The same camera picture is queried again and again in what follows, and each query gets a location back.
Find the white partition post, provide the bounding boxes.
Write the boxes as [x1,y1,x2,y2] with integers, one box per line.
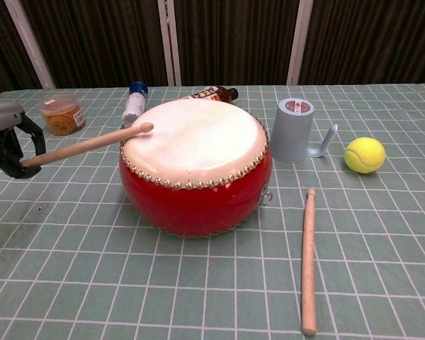
[4,0,56,90]
[157,0,182,87]
[286,0,315,86]

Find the grey-blue plastic mug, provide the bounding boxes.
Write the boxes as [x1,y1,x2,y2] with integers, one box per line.
[270,98,339,164]

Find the red drum with white skin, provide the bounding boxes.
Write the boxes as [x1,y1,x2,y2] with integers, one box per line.
[118,98,273,239]

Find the clear jar of rubber bands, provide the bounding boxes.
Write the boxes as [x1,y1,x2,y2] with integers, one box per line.
[39,92,86,135]

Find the yellow tennis ball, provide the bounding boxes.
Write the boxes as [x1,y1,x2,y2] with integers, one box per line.
[344,137,387,174]

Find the brown drink bottle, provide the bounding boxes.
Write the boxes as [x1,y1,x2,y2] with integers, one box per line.
[178,86,239,105]

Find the wooden drumstick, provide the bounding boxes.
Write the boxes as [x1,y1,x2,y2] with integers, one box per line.
[21,122,154,168]
[300,188,317,336]

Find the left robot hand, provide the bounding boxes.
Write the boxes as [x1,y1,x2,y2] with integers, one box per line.
[0,102,47,179]

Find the white bottle with blue cap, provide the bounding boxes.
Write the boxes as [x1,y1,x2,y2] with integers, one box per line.
[121,81,149,128]

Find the green grid-patterned table mat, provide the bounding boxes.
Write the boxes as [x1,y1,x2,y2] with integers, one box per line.
[0,83,425,340]

